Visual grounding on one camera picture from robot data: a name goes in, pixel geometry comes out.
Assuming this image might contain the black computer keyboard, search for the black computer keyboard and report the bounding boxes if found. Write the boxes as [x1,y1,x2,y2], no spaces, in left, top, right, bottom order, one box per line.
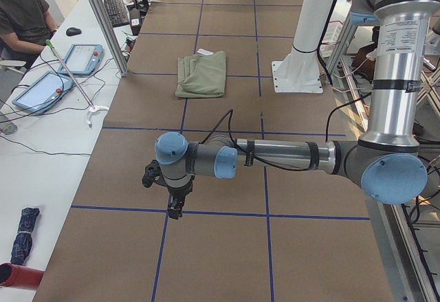
[103,0,130,28]

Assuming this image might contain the teach pendant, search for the teach pendant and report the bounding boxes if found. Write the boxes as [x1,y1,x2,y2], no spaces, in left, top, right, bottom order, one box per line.
[63,44,104,76]
[12,72,74,115]

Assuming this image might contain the black computer mouse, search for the black computer mouse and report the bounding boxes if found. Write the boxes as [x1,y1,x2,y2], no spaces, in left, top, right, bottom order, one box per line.
[65,27,82,36]

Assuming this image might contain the olive green long-sleeve shirt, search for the olive green long-sleeve shirt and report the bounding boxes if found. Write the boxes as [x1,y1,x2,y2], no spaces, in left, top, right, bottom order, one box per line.
[175,51,227,98]

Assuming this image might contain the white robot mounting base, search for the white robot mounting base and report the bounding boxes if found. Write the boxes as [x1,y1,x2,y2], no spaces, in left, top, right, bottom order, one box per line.
[272,0,335,94]

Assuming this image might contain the aluminium frame post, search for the aluminium frame post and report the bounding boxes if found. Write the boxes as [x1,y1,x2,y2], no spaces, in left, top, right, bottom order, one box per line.
[89,0,129,77]

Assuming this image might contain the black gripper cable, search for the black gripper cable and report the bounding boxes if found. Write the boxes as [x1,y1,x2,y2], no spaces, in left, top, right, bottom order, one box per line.
[199,88,374,172]

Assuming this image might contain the tangled floor cables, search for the tangled floor cables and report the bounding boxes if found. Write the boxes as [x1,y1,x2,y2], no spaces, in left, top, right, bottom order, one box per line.
[398,136,440,248]

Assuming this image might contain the seated person dark shirt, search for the seated person dark shirt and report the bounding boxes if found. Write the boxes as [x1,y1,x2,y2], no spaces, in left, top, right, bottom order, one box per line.
[1,0,58,69]

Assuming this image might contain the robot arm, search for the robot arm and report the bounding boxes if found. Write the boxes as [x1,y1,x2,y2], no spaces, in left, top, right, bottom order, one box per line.
[140,0,366,217]

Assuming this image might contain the near teach pendant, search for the near teach pendant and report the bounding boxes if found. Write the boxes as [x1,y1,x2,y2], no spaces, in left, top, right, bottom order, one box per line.
[12,72,74,115]

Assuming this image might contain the metal rod white hook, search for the metal rod white hook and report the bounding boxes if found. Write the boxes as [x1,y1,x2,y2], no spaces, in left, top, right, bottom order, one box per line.
[45,39,109,128]

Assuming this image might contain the red fire extinguisher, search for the red fire extinguisher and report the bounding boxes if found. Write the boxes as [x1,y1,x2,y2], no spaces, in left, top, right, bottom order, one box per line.
[1,263,45,291]

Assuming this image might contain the white paper hang tag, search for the white paper hang tag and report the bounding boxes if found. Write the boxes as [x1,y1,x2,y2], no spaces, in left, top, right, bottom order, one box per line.
[197,48,213,56]

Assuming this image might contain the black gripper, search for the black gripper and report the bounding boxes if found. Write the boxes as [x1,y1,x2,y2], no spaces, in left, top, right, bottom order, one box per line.
[142,160,194,220]

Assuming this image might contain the dark blue rolled cloth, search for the dark blue rolled cloth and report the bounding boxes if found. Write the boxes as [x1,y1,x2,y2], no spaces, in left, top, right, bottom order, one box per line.
[10,207,40,266]

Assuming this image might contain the far teach pendant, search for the far teach pendant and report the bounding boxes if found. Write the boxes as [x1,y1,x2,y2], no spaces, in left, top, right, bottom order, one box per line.
[63,44,104,76]

